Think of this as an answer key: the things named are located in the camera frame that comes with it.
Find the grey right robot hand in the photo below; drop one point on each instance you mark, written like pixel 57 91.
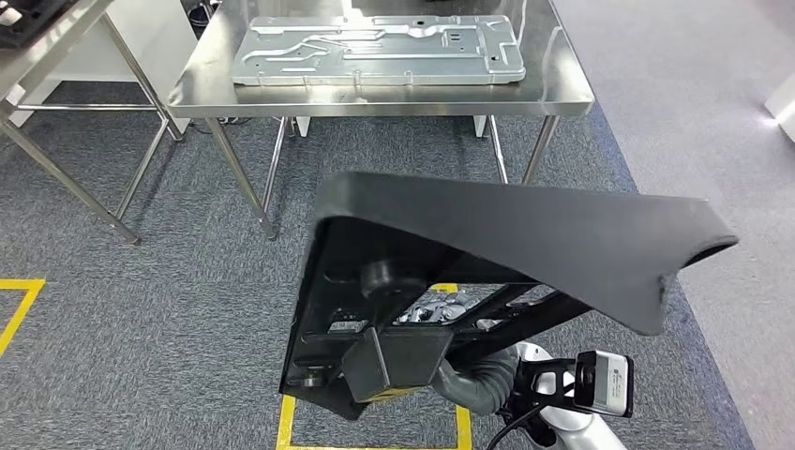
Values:
pixel 441 307

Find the black plastic panel part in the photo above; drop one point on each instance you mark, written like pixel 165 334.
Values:
pixel 528 236

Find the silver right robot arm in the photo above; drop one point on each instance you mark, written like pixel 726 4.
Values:
pixel 478 385

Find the steel workbench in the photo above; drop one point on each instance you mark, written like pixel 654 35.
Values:
pixel 372 99

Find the embossed grey metal plate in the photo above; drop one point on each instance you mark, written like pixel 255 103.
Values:
pixel 372 56

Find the white cabinet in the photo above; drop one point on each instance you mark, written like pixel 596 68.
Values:
pixel 161 43

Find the white box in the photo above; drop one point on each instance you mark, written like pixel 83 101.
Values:
pixel 784 105

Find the black plastic tray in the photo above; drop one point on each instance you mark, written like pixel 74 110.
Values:
pixel 31 25

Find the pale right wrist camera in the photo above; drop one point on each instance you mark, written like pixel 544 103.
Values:
pixel 612 385

